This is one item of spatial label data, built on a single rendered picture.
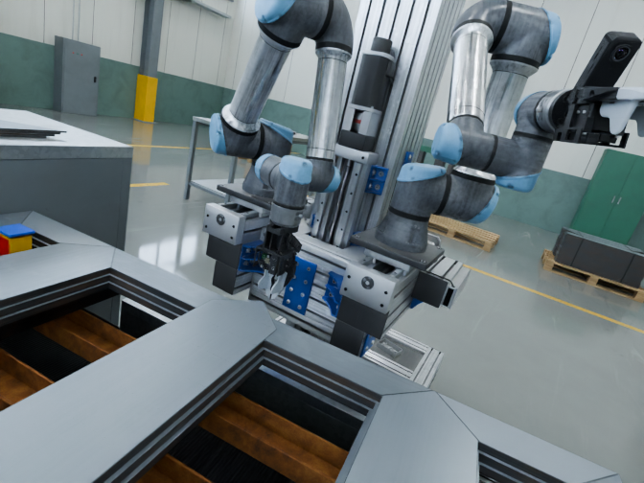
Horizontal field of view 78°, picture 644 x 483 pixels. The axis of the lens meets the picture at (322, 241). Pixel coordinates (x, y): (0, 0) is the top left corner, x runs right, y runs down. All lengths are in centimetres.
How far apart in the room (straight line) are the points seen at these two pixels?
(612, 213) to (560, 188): 121
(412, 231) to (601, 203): 880
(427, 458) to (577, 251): 580
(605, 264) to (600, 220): 342
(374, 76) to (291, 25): 32
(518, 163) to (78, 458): 85
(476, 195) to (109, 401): 92
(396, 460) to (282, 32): 91
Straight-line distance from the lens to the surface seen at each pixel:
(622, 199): 984
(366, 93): 125
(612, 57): 76
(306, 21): 104
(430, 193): 109
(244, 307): 97
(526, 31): 114
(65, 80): 1056
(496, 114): 113
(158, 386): 73
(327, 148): 104
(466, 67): 98
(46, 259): 114
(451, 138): 83
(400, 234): 109
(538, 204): 1037
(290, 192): 89
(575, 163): 1036
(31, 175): 148
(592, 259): 646
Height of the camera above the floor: 134
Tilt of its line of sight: 18 degrees down
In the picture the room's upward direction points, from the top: 14 degrees clockwise
